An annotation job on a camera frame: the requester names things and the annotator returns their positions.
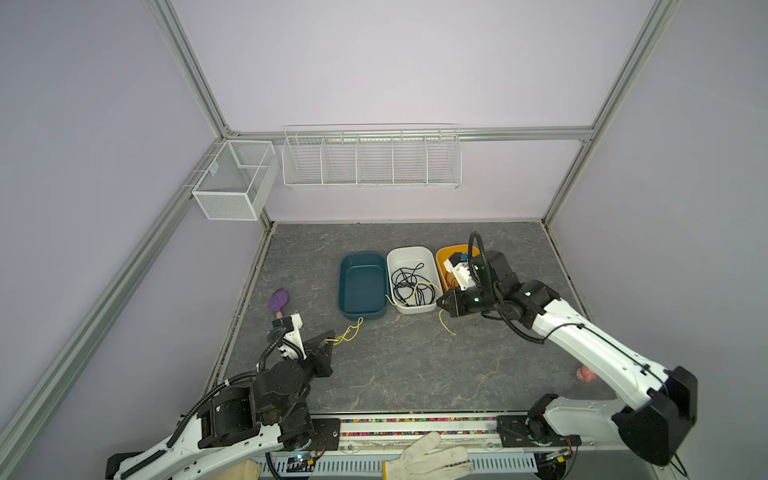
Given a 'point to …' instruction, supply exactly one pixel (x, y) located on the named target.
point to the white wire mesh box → (235, 182)
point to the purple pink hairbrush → (277, 301)
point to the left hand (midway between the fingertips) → (336, 339)
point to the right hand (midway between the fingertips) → (437, 303)
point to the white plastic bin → (409, 257)
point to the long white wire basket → (372, 156)
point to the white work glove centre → (419, 462)
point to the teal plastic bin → (363, 285)
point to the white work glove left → (247, 470)
